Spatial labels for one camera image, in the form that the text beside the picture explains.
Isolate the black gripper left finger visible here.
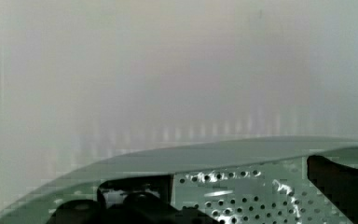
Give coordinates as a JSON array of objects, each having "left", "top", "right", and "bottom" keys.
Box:
[{"left": 46, "top": 175, "right": 219, "bottom": 224}]

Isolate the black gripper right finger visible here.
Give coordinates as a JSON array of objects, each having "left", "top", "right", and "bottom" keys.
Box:
[{"left": 307, "top": 155, "right": 358, "bottom": 224}]

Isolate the green plastic strainer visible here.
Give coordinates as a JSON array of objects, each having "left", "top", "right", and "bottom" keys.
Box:
[{"left": 0, "top": 136, "right": 358, "bottom": 224}]

